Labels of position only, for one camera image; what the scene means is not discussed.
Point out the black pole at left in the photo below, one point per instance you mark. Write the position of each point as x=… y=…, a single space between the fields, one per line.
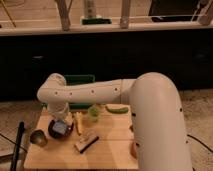
x=15 y=156

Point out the wooden table leg right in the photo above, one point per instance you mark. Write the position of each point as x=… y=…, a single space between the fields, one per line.
x=125 y=13

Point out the green cup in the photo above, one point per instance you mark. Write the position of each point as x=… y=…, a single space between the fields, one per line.
x=93 y=113

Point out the green base white post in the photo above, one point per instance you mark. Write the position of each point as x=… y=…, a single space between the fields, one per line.
x=90 y=16

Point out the metal cup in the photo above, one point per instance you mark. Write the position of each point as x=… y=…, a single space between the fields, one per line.
x=38 y=138

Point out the blue grey sponge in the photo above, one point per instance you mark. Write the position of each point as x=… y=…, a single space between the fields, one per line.
x=60 y=127

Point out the wooden table leg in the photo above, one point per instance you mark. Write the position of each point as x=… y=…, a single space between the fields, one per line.
x=64 y=14
x=125 y=13

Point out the dark purple bowl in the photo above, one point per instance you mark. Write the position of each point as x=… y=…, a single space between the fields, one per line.
x=57 y=135

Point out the wooden table leg left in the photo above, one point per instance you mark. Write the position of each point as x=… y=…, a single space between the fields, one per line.
x=64 y=14

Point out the wooden brush with black edge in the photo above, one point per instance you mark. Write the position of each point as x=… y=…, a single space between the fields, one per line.
x=86 y=141

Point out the green toy cucumber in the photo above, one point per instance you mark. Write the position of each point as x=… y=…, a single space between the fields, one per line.
x=122 y=110

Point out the yellow toy fries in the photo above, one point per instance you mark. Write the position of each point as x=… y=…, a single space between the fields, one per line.
x=78 y=118

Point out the orange red bowl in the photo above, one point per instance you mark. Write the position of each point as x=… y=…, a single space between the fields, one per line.
x=133 y=150

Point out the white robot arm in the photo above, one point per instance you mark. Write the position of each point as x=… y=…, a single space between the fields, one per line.
x=156 y=112

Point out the green plastic tray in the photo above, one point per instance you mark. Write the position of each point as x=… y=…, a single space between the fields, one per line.
x=80 y=80

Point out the black box in background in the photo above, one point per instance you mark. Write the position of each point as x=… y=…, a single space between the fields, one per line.
x=172 y=10

